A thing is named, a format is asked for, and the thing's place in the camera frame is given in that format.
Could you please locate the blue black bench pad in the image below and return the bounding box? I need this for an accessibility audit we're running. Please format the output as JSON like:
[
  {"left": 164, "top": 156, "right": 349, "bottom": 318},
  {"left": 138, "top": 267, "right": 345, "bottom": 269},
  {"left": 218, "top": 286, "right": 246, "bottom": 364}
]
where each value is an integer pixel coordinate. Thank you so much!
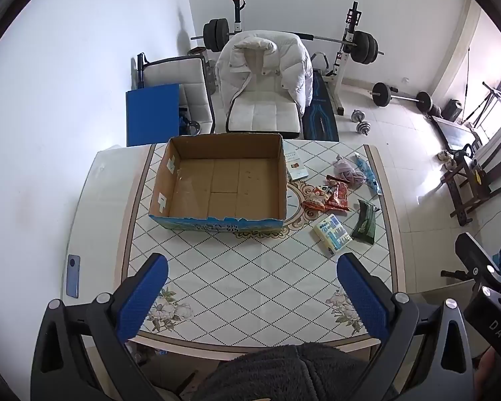
[{"left": 303, "top": 69, "right": 340, "bottom": 143}]

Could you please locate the barbell with black plates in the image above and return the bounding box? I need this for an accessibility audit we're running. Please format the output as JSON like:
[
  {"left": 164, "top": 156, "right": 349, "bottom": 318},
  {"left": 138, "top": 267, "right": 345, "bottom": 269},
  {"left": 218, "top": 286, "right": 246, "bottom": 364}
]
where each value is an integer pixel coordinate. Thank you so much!
[{"left": 191, "top": 17, "right": 385, "bottom": 64}]

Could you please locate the white padded chair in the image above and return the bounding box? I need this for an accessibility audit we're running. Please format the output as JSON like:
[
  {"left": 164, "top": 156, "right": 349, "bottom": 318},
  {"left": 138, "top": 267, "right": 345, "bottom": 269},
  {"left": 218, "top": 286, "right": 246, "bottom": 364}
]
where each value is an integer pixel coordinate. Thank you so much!
[
  {"left": 136, "top": 52, "right": 218, "bottom": 136},
  {"left": 225, "top": 88, "right": 303, "bottom": 138}
]

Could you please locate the pair of white shoes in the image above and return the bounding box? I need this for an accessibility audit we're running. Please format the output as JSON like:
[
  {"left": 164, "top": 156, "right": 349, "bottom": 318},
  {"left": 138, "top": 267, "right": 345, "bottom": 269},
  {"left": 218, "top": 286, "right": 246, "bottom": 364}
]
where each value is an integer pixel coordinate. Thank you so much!
[{"left": 436, "top": 150, "right": 458, "bottom": 170}]

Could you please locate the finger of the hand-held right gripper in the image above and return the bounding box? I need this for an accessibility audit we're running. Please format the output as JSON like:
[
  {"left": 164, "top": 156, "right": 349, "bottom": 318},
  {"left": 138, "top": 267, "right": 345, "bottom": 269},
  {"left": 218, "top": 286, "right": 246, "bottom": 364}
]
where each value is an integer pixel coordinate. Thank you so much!
[
  {"left": 454, "top": 232, "right": 501, "bottom": 285},
  {"left": 440, "top": 269, "right": 483, "bottom": 291}
]

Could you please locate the cardboard box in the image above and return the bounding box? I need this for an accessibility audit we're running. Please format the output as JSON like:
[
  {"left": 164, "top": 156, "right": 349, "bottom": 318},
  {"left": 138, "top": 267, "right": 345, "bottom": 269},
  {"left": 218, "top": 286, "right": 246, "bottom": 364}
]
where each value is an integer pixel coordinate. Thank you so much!
[{"left": 149, "top": 133, "right": 287, "bottom": 235}]

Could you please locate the white puffer jacket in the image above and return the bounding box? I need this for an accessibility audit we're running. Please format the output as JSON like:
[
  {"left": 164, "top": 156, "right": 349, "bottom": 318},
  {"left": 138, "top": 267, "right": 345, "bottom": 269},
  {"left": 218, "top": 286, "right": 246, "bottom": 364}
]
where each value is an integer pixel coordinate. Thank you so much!
[{"left": 215, "top": 30, "right": 314, "bottom": 111}]

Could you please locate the blue smartphone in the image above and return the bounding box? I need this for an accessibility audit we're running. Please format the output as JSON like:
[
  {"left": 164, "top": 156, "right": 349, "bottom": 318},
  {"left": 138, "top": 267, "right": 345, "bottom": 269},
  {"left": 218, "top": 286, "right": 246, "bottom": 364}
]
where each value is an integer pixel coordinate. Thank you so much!
[{"left": 65, "top": 254, "right": 81, "bottom": 300}]

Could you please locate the blue board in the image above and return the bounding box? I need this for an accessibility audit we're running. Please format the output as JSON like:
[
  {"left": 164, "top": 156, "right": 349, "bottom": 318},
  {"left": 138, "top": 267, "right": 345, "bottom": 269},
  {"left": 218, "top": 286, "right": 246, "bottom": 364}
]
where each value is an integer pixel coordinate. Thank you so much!
[{"left": 125, "top": 84, "right": 180, "bottom": 148}]

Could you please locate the white squat rack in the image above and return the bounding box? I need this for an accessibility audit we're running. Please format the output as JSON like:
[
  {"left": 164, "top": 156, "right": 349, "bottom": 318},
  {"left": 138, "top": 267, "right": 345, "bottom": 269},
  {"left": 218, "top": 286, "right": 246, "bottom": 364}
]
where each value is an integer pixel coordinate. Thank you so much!
[{"left": 229, "top": 0, "right": 362, "bottom": 115}]

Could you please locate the person's right hand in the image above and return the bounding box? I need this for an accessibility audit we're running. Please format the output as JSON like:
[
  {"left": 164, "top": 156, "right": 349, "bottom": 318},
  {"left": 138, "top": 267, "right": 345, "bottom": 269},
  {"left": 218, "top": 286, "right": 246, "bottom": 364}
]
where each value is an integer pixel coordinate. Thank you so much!
[{"left": 476, "top": 347, "right": 501, "bottom": 401}]

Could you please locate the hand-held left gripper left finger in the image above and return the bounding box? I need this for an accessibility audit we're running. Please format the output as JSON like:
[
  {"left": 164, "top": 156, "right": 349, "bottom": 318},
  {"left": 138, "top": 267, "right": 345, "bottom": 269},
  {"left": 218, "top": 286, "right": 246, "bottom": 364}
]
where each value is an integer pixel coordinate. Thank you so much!
[{"left": 30, "top": 253, "right": 170, "bottom": 401}]

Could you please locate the green snack packet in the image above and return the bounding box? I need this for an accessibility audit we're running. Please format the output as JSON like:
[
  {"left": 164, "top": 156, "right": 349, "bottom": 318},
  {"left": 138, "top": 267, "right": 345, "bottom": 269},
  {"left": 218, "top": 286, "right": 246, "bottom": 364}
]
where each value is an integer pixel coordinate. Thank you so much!
[{"left": 352, "top": 199, "right": 377, "bottom": 245}]

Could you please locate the short barbell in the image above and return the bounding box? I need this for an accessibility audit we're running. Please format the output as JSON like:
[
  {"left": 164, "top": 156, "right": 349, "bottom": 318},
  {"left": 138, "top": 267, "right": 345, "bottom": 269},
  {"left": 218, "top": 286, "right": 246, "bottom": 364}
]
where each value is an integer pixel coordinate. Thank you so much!
[{"left": 369, "top": 82, "right": 434, "bottom": 113}]

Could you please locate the black speaker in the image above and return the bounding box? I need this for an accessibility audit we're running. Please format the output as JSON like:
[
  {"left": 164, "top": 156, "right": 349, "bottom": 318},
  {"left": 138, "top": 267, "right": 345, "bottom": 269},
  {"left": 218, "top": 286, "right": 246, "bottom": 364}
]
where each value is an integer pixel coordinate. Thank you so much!
[{"left": 443, "top": 99, "right": 464, "bottom": 123}]

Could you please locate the pink knotted bag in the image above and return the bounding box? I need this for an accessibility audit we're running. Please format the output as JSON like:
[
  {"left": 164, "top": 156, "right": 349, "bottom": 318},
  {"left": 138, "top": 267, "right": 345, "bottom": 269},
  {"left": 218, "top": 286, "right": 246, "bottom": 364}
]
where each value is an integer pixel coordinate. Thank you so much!
[{"left": 333, "top": 155, "right": 367, "bottom": 188}]

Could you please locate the small white booklet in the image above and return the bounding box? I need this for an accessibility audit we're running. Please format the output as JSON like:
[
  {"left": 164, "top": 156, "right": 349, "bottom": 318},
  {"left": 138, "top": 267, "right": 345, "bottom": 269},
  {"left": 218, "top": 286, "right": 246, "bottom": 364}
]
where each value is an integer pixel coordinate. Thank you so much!
[{"left": 285, "top": 150, "right": 309, "bottom": 182}]

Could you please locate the black wooden chair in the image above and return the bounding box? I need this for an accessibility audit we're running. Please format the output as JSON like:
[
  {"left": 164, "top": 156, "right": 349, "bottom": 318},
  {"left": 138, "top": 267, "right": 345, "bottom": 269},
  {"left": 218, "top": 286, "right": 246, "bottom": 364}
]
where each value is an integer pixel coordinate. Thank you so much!
[{"left": 440, "top": 139, "right": 501, "bottom": 228}]

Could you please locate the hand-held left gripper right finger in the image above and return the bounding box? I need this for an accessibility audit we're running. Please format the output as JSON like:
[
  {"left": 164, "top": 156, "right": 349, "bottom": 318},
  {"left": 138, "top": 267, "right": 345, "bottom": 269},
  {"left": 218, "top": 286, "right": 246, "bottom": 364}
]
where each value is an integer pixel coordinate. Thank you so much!
[{"left": 336, "top": 253, "right": 474, "bottom": 401}]

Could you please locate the black folding stand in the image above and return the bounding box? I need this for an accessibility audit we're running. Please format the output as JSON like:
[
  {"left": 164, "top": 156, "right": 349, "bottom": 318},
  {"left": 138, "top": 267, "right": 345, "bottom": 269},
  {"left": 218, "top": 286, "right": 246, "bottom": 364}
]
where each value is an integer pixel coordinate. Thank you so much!
[{"left": 463, "top": 81, "right": 501, "bottom": 128}]

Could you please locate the light blue tube packet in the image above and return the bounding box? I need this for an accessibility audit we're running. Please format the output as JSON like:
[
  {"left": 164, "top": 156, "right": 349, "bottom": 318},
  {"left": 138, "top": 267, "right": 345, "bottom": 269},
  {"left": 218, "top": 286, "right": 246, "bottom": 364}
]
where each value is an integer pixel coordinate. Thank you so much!
[{"left": 354, "top": 153, "right": 383, "bottom": 196}]

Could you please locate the yellow blue tissue pack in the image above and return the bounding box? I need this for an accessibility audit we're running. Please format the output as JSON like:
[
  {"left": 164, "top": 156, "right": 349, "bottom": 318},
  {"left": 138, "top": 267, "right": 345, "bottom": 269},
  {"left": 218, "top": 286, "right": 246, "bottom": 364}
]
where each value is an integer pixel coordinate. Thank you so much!
[{"left": 313, "top": 214, "right": 353, "bottom": 256}]

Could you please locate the dark flat board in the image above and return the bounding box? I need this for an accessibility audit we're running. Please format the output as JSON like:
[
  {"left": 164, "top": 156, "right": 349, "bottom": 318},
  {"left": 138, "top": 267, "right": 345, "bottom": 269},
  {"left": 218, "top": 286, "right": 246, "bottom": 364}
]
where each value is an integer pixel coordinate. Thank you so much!
[{"left": 432, "top": 115, "right": 483, "bottom": 151}]

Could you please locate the red snack packet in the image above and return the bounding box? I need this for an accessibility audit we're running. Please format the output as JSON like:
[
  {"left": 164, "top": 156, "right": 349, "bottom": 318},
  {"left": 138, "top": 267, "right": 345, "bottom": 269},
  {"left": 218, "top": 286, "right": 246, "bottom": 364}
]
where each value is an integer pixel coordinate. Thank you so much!
[{"left": 325, "top": 174, "right": 351, "bottom": 212}]

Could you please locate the person's dark fleece clothing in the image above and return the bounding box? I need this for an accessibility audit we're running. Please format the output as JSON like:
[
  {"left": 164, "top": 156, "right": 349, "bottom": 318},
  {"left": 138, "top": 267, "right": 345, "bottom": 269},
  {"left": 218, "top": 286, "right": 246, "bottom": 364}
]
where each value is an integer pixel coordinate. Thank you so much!
[{"left": 192, "top": 341, "right": 399, "bottom": 401}]

